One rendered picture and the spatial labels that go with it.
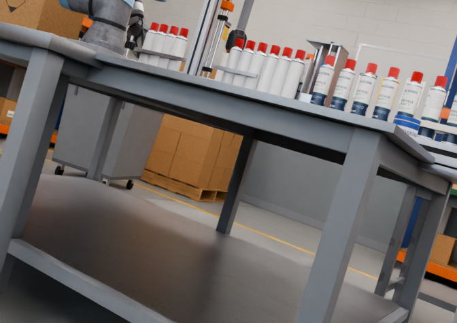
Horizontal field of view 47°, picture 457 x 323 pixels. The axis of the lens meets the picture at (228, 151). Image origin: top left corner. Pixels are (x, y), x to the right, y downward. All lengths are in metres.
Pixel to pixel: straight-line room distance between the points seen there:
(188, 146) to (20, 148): 4.25
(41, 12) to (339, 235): 1.47
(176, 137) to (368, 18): 2.77
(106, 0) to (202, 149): 3.79
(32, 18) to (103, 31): 0.39
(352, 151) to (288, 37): 5.95
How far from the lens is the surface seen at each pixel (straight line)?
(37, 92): 1.47
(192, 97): 1.37
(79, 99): 4.48
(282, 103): 1.20
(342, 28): 6.85
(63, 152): 4.54
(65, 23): 2.29
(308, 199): 6.56
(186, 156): 5.64
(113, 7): 1.91
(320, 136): 1.20
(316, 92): 1.86
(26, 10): 2.23
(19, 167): 1.49
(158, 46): 2.24
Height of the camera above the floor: 0.70
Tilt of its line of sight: 1 degrees down
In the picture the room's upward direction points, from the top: 17 degrees clockwise
